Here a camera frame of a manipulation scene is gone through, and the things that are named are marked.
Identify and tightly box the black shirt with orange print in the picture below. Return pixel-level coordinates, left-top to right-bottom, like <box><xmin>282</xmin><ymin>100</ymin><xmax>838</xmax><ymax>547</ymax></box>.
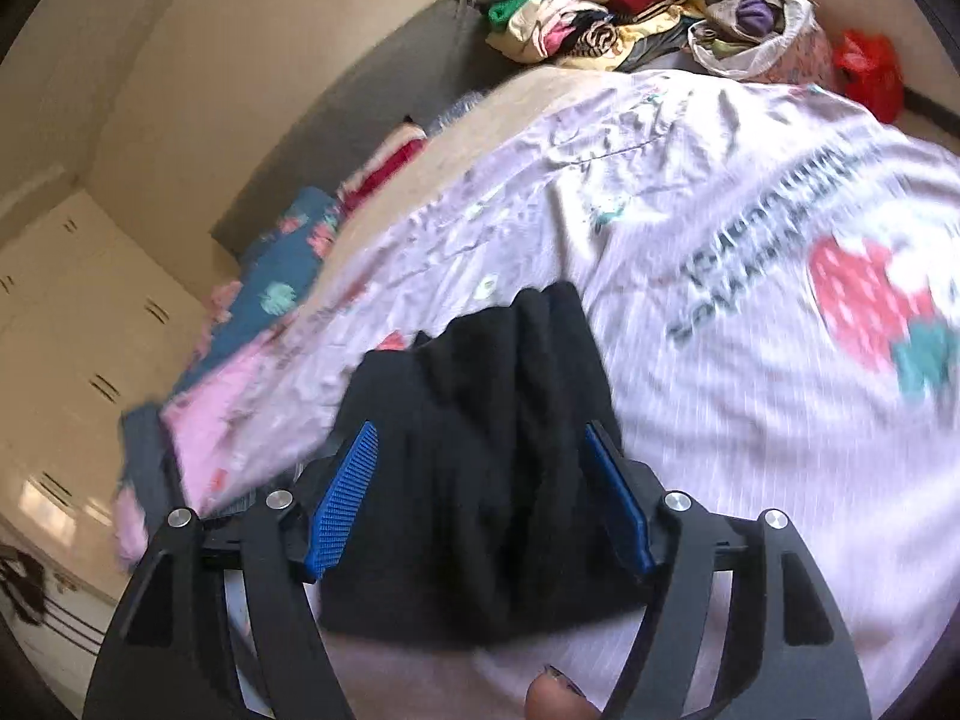
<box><xmin>319</xmin><ymin>283</ymin><xmax>643</xmax><ymax>649</ymax></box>

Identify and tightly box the white bag of clothes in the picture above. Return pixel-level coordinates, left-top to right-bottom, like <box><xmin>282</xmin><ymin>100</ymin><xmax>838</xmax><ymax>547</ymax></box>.
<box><xmin>688</xmin><ymin>0</ymin><xmax>838</xmax><ymax>91</ymax></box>

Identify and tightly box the pile of folded clothes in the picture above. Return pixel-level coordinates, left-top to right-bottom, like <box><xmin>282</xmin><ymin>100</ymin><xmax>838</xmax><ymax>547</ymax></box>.
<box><xmin>478</xmin><ymin>0</ymin><xmax>719</xmax><ymax>73</ymax></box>

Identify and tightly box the person's right hand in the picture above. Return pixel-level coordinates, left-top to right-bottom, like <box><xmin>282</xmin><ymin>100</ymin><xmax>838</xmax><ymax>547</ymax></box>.
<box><xmin>524</xmin><ymin>665</ymin><xmax>601</xmax><ymax>720</ymax></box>

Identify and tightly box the pink floral sheet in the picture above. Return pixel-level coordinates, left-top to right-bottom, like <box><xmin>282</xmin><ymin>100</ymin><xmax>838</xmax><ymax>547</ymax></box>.
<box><xmin>110</xmin><ymin>280</ymin><xmax>303</xmax><ymax>568</ymax></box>

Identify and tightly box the blue floral leaf blanket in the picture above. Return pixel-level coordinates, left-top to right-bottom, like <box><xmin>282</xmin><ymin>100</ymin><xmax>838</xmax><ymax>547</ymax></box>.
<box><xmin>172</xmin><ymin>187</ymin><xmax>345</xmax><ymax>395</ymax></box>

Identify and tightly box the pink strawberry print duvet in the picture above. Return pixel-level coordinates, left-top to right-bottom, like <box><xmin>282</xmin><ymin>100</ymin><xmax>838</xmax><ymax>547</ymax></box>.
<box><xmin>221</xmin><ymin>70</ymin><xmax>958</xmax><ymax>715</ymax></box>

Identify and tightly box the red and cream pillow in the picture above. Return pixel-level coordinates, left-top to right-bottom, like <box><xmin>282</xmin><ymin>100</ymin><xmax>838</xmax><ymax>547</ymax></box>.
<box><xmin>337</xmin><ymin>122</ymin><xmax>428</xmax><ymax>215</ymax></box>

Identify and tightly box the grey upholstered headboard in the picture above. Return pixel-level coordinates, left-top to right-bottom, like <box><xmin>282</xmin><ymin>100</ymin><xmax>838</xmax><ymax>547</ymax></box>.
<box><xmin>212</xmin><ymin>0</ymin><xmax>519</xmax><ymax>257</ymax></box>

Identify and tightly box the red plastic bag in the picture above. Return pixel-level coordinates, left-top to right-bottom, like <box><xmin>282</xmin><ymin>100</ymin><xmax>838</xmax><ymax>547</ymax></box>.
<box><xmin>833</xmin><ymin>29</ymin><xmax>905</xmax><ymax>124</ymax></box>

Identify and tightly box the cream wardrobe with handles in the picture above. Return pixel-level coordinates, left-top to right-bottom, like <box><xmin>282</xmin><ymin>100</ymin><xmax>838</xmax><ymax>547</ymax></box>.
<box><xmin>2</xmin><ymin>192</ymin><xmax>203</xmax><ymax>601</ymax></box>

